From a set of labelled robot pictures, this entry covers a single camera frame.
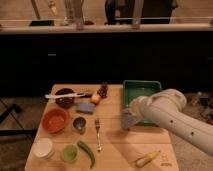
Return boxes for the dark red grapes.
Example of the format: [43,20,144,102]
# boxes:
[97,82,108,98]

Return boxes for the small metal cup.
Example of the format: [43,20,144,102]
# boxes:
[73,117,86,134]

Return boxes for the green chili pepper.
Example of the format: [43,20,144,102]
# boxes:
[77,140,96,169]

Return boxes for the yellow apple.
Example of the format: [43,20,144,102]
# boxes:
[91,94,101,105]

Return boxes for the grey blue towel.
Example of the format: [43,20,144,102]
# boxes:
[121,108,140,130]

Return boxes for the green object on counter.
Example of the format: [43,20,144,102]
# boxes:
[29,20,54,26]

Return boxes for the green plastic tray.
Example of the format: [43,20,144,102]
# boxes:
[123,80,162,126]

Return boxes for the small green cup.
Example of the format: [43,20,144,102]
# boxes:
[60,144,78,163]

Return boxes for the dark brown bowl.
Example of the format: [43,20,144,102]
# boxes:
[55,88,74,109]

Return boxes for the white handled knife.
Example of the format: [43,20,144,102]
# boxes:
[45,93,92,99]

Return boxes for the blue sponge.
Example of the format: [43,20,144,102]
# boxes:
[76,102,95,114]

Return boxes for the orange ceramic bowl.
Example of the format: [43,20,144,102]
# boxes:
[41,108,70,133]

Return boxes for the white round container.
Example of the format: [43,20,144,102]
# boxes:
[33,138,54,159]

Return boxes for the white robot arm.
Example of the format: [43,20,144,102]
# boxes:
[129,89,213,157]

